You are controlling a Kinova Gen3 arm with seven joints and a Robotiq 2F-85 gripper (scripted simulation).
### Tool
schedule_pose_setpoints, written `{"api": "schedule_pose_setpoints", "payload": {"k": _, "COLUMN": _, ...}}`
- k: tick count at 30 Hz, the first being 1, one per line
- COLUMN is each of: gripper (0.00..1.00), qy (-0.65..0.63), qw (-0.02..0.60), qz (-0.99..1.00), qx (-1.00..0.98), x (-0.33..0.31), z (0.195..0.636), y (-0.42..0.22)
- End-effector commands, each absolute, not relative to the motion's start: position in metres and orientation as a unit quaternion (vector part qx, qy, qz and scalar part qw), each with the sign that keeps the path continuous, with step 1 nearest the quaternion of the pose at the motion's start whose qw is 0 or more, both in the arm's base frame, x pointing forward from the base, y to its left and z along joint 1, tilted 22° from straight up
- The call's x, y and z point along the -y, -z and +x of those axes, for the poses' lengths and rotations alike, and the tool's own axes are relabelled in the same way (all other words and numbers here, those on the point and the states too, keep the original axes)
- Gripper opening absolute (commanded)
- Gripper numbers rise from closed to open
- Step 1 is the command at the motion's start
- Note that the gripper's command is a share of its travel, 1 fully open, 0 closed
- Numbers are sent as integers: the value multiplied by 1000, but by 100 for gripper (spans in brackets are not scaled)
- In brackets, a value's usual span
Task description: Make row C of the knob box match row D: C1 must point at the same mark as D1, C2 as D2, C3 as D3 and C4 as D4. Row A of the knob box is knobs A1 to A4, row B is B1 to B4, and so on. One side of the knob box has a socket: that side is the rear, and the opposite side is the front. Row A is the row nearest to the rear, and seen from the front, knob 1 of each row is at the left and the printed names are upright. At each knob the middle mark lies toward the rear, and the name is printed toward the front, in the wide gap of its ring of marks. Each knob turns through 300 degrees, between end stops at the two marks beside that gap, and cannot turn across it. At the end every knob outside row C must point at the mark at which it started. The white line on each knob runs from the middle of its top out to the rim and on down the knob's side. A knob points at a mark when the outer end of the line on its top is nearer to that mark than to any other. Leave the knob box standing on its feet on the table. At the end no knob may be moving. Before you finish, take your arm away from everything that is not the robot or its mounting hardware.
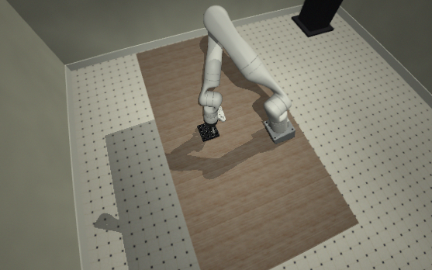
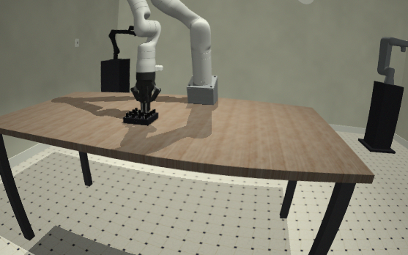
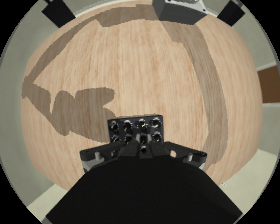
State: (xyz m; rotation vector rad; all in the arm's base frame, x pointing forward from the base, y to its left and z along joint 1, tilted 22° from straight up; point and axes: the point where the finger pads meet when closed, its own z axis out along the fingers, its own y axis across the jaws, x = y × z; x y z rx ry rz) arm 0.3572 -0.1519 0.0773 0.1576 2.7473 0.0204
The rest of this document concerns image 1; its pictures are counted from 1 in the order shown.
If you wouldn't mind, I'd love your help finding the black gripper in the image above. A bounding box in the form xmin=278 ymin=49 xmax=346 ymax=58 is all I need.
xmin=204 ymin=120 xmax=218 ymax=134

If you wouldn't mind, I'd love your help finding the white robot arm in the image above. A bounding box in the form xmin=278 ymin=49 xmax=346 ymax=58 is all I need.
xmin=199 ymin=5 xmax=292 ymax=133

